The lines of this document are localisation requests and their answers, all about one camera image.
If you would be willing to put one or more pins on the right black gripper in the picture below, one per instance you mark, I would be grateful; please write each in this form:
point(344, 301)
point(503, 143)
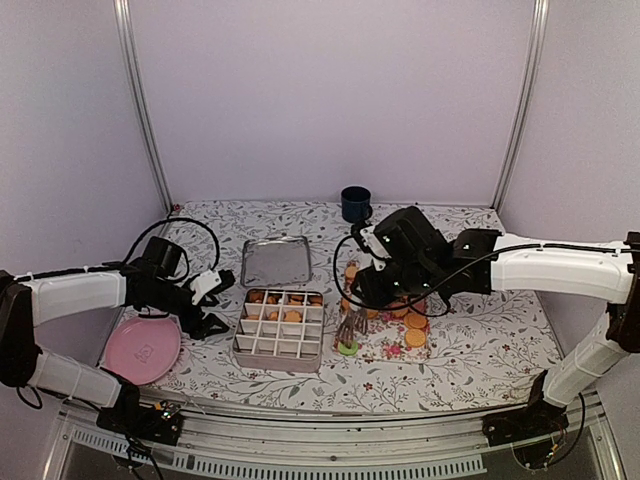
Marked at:
point(371, 293)

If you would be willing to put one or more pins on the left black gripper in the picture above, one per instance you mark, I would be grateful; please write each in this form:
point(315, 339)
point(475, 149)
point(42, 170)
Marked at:
point(190, 326)

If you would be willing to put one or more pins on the white handled food tongs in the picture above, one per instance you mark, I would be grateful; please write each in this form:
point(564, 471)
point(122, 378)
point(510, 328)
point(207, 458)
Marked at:
point(355, 321)

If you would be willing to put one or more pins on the green sandwich cookie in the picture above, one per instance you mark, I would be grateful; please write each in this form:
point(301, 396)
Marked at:
point(348, 349)

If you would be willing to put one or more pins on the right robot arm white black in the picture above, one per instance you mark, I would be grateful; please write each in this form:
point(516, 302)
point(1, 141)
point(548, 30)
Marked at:
point(484, 261)

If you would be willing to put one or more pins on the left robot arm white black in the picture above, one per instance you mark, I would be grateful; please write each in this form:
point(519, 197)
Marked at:
point(30, 301)

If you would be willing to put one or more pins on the metal cookie tin with dividers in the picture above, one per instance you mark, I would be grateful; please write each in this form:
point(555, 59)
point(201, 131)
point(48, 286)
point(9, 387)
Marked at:
point(280, 330)

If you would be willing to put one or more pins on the floral tablecloth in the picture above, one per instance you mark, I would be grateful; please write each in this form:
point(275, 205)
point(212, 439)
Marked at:
point(484, 354)

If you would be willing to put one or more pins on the floral rectangular tray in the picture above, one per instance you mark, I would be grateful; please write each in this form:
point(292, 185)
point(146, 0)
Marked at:
point(385, 337)

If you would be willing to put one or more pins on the pink round plate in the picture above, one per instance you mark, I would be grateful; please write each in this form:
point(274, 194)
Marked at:
point(143, 350)

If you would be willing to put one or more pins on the dark blue mug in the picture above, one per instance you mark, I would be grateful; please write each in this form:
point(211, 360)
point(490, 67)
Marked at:
point(355, 204)

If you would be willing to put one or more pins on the round embossed biscuit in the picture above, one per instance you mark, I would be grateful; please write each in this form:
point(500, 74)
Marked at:
point(415, 338)

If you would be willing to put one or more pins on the metal tin lid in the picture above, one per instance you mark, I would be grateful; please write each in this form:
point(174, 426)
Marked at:
point(276, 262)

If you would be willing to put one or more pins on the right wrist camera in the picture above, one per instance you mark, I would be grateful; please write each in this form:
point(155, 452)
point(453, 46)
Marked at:
point(363, 234)

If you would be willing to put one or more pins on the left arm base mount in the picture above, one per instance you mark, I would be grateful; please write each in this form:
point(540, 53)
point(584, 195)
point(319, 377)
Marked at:
point(142, 422)

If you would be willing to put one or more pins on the aluminium front rail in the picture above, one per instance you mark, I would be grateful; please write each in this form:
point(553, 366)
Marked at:
point(230, 441)

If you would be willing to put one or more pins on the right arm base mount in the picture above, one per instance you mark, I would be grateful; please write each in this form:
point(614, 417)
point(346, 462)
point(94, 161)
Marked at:
point(523, 423)

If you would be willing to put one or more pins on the right aluminium corner post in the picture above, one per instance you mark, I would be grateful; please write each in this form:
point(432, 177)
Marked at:
point(531, 68)

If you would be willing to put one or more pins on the aluminium corner post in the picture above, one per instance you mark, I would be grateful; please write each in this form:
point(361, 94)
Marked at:
point(531, 68)
point(125, 31)

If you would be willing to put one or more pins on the left aluminium corner post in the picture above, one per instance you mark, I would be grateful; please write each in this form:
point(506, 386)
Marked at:
point(125, 31)

